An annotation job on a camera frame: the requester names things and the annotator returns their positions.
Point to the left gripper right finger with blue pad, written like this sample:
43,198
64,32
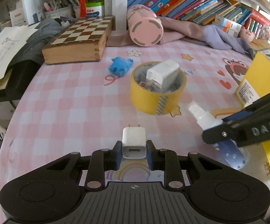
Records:
167,161

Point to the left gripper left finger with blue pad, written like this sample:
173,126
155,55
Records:
99,162

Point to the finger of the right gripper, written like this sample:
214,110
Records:
218,133
237,116

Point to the white blue spray bottle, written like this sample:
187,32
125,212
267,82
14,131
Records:
236,157

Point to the white USB charger cube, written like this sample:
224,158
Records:
134,142

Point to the yellow tape roll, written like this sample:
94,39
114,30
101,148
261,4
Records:
152,102

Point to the white power adapter block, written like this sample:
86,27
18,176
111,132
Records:
160,77

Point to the yellow cardboard box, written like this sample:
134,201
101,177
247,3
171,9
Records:
255,85

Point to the stack of papers and books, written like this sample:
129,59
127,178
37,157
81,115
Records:
262,46

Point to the pink checkered table mat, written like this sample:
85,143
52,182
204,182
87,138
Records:
81,107

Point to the pink pig plush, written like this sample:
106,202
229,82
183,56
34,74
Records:
246,34

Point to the orange white medicine boxes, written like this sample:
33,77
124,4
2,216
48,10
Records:
230,27

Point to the blue crumpled object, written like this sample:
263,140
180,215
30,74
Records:
120,66

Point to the pink purple cloth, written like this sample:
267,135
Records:
208,35

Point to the wooden chess board box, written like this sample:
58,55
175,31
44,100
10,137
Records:
82,41

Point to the row of colourful books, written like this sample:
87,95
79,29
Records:
203,12

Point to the pink cylindrical bottle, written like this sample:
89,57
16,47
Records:
145,28

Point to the red white marker bottle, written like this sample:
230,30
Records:
82,6

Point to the white paper sheets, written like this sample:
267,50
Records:
12,39

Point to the green lid white jar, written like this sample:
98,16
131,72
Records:
95,8

